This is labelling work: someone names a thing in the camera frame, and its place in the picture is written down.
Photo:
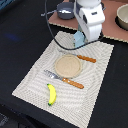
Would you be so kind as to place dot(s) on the woven beige placemat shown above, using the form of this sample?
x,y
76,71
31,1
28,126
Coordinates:
x,y
72,104

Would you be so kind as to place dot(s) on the round beige plate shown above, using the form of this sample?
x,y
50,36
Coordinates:
x,y
68,66

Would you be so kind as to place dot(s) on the fork with wooden handle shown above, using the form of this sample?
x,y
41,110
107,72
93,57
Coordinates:
x,y
66,80

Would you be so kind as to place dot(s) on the grey saucepan with handle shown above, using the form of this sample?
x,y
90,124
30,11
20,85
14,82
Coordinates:
x,y
65,6

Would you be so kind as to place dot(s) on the yellow toy banana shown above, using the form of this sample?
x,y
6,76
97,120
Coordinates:
x,y
53,95

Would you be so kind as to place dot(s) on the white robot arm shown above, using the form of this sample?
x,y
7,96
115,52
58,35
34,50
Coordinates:
x,y
87,4

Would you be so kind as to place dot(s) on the beige bowl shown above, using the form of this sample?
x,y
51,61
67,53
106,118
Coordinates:
x,y
122,14

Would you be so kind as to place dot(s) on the knife with wooden handle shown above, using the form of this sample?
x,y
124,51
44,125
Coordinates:
x,y
80,57

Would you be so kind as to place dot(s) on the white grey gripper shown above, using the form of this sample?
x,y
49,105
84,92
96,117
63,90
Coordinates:
x,y
90,21

